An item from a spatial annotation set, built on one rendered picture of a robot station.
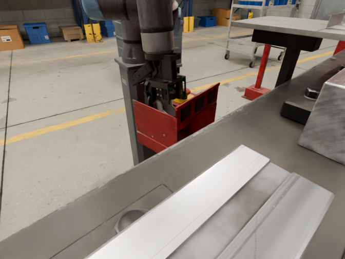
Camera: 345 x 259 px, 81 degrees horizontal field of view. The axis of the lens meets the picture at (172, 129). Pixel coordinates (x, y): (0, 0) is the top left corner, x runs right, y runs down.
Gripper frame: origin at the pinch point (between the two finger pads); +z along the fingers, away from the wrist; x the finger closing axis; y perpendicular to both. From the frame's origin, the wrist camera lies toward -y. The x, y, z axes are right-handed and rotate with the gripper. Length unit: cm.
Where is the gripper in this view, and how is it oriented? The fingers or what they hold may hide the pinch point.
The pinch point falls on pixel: (160, 122)
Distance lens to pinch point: 60.2
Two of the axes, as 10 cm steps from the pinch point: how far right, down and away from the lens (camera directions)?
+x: 6.4, -4.4, 6.3
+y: 7.6, 2.9, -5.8
